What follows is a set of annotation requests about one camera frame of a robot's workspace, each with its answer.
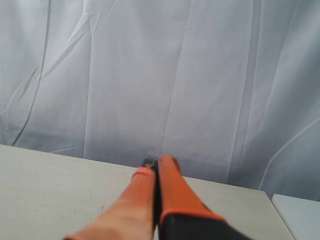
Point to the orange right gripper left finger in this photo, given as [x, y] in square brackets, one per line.
[132, 216]

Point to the white backdrop curtain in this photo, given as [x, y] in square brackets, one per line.
[231, 88]

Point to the white side table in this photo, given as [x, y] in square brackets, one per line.
[301, 216]

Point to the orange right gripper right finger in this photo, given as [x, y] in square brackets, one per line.
[183, 214]

